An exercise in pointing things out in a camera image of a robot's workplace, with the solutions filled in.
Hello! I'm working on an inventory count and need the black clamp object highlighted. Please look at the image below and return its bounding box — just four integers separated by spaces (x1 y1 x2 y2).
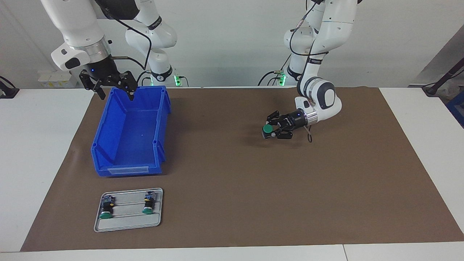
0 75 19 99

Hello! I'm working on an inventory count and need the black stand with cable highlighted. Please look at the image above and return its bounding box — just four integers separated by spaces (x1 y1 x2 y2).
422 65 464 96

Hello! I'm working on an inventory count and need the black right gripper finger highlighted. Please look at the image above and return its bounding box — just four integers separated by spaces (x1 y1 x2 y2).
117 71 138 101
79 71 107 101

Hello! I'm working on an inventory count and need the black base cable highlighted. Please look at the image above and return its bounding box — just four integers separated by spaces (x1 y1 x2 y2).
258 70 287 86
137 70 153 86

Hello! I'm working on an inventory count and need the blue plastic storage bin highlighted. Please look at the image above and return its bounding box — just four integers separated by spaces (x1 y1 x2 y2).
91 86 171 178

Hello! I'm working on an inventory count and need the white power strip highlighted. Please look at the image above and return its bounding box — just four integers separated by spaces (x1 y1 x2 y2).
38 71 78 88

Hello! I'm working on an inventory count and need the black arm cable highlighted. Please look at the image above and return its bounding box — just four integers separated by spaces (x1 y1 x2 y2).
289 0 328 142
110 18 153 71

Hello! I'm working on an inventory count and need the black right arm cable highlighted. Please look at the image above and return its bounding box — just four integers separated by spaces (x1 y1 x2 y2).
110 18 153 71

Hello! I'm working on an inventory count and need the brown table mat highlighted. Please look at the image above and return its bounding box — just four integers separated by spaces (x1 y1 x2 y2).
21 86 464 252

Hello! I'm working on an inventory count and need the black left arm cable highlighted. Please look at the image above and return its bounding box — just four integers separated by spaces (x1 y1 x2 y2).
289 0 328 142

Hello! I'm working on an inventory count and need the blue frame object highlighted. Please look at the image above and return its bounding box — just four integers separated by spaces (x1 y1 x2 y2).
446 91 464 128

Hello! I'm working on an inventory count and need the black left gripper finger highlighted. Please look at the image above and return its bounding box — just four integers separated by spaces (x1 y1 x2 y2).
267 110 289 124
274 127 293 140

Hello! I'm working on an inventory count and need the silver metal tray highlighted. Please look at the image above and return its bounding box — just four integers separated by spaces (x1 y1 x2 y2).
94 188 163 233

